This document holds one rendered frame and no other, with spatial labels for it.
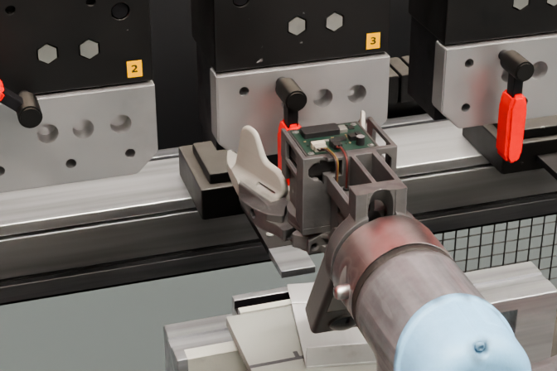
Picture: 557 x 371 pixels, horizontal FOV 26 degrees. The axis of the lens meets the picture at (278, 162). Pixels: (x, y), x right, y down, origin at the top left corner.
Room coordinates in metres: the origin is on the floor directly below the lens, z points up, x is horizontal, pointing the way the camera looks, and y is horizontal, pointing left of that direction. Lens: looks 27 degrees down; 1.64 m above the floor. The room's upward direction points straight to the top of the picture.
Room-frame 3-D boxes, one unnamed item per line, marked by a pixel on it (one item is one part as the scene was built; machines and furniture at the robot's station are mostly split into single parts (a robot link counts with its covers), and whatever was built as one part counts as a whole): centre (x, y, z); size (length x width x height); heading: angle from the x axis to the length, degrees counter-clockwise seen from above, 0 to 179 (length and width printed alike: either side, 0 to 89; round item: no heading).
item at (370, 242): (0.67, -0.07, 1.21); 0.08 x 0.05 x 0.08; 107
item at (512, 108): (0.95, -0.20, 1.20); 0.04 x 0.02 x 0.10; 17
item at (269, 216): (0.79, 0.00, 1.19); 0.09 x 0.05 x 0.02; 40
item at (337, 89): (0.95, -0.01, 1.26); 0.15 x 0.09 x 0.17; 107
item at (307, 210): (0.75, -0.05, 1.21); 0.12 x 0.08 x 0.09; 17
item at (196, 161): (1.12, 0.02, 1.01); 0.26 x 0.12 x 0.05; 17
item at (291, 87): (0.89, -0.01, 1.20); 0.04 x 0.02 x 0.10; 17
